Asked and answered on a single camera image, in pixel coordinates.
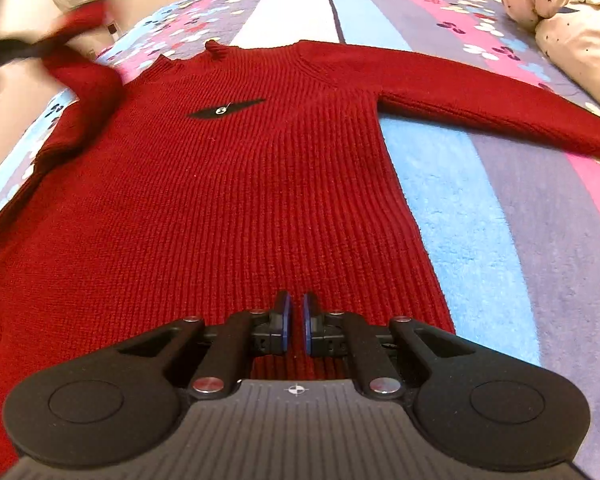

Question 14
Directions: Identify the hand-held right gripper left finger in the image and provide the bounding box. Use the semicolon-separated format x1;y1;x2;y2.
115;290;293;403

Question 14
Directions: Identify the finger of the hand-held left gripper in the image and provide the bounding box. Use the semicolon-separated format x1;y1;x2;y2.
0;35;56;63

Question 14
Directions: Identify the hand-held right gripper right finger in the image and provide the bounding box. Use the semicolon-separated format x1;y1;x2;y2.
302;290;476;402

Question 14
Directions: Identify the red knit sweater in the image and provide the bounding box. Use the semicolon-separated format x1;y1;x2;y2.
0;2;600;478

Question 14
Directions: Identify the striped floral blanket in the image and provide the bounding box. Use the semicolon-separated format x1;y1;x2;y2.
0;0;600;461

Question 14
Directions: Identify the cream star print duvet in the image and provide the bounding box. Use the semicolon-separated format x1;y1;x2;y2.
495;0;600;116

